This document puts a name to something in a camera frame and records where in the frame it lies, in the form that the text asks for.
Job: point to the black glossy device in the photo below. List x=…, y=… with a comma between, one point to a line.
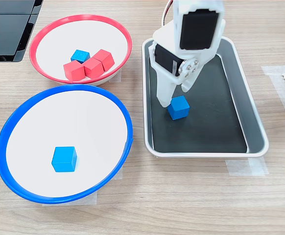
x=5, y=31

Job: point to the red cube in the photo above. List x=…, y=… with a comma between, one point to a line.
x=73, y=71
x=93, y=68
x=104, y=60

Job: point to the black tray mat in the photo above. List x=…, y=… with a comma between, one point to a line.
x=206, y=132

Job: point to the translucent white tape strip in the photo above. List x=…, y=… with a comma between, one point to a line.
x=116, y=78
x=282, y=98
x=88, y=199
x=238, y=167
x=274, y=70
x=119, y=174

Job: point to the blue cube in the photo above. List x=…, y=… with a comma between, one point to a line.
x=64, y=159
x=179, y=107
x=80, y=55

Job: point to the blue-rimmed white plate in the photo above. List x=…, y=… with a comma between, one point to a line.
x=96, y=127

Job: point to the steel tray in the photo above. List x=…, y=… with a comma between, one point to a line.
x=247, y=110

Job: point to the red-rimmed white plate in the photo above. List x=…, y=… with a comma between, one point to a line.
x=59, y=36

